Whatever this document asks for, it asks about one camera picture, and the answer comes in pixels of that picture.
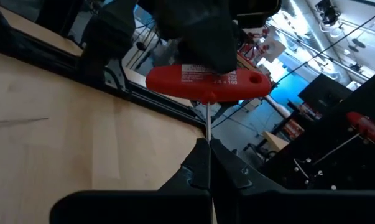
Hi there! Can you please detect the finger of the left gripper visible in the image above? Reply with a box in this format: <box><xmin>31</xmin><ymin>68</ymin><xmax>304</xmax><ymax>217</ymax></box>
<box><xmin>154</xmin><ymin>0</ymin><xmax>238</xmax><ymax>75</ymax></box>

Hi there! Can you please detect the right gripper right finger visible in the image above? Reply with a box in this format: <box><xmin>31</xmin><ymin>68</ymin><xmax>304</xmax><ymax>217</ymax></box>
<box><xmin>210</xmin><ymin>138</ymin><xmax>375</xmax><ymax>224</ymax></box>

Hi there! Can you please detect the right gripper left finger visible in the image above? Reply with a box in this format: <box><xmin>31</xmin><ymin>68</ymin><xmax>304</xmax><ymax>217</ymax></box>
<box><xmin>49</xmin><ymin>138</ymin><xmax>213</xmax><ymax>224</ymax></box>

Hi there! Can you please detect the white box with hole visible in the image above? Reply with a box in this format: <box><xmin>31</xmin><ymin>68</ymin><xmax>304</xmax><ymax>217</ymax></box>
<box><xmin>261</xmin><ymin>26</ymin><xmax>287</xmax><ymax>63</ymax></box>

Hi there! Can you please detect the wooden side table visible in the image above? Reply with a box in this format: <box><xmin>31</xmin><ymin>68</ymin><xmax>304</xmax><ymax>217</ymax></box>
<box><xmin>261</xmin><ymin>130</ymin><xmax>290</xmax><ymax>154</ymax></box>

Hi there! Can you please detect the black ceiling device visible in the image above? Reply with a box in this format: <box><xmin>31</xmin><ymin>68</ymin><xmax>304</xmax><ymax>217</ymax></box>
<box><xmin>315</xmin><ymin>0</ymin><xmax>343</xmax><ymax>26</ymax></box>

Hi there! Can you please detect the black pegboard cart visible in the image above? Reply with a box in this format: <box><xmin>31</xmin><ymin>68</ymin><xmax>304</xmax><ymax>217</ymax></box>
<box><xmin>257</xmin><ymin>66</ymin><xmax>375</xmax><ymax>191</ymax></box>

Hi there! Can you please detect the black monitor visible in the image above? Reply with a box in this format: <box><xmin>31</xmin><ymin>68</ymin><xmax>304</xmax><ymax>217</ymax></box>
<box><xmin>298</xmin><ymin>73</ymin><xmax>353</xmax><ymax>114</ymax></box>

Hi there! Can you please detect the black hanging cable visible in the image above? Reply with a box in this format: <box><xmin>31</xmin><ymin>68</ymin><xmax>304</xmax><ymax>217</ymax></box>
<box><xmin>275</xmin><ymin>8</ymin><xmax>375</xmax><ymax>84</ymax></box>

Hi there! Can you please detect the black aluminium table frame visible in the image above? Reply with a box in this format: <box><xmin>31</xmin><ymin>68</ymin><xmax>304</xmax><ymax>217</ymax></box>
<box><xmin>0</xmin><ymin>6</ymin><xmax>207</xmax><ymax>129</ymax></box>

